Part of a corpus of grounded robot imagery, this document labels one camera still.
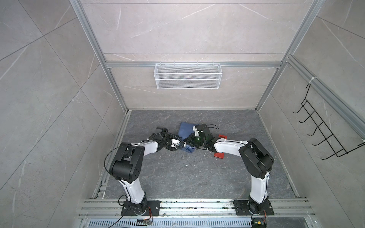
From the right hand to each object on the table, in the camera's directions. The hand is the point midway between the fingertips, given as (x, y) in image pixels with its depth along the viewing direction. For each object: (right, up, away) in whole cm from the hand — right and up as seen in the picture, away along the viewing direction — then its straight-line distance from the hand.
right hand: (184, 140), depth 91 cm
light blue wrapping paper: (+1, +6, +11) cm, 12 cm away
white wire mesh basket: (+3, +46, +11) cm, 47 cm away
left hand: (-2, +1, +5) cm, 5 cm away
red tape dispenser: (+24, -10, 0) cm, 26 cm away
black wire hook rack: (+65, +1, -33) cm, 73 cm away
